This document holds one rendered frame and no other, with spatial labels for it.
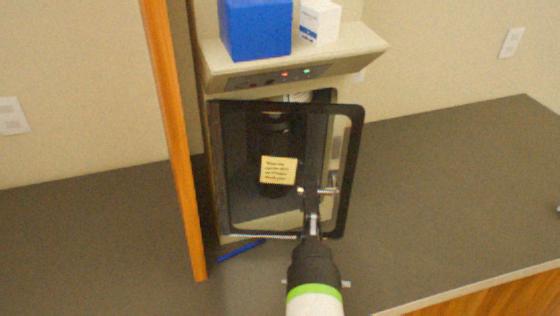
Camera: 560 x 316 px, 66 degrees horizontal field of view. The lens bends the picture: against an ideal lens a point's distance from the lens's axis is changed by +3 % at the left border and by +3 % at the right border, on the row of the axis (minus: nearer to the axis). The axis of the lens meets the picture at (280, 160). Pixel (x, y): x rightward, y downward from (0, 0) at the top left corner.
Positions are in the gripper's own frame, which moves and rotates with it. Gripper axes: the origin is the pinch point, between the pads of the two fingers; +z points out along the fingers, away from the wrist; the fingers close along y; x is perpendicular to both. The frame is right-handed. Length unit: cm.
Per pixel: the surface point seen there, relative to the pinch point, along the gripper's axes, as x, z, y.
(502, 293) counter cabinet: -57, 5, -42
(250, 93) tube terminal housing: 12.9, 8.3, 18.5
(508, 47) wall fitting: -77, 86, -5
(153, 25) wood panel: 25.4, -5.9, 37.6
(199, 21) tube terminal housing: 21.1, 5.3, 34.0
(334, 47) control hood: -2.3, 3.5, 31.0
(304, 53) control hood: 3.0, 0.9, 31.0
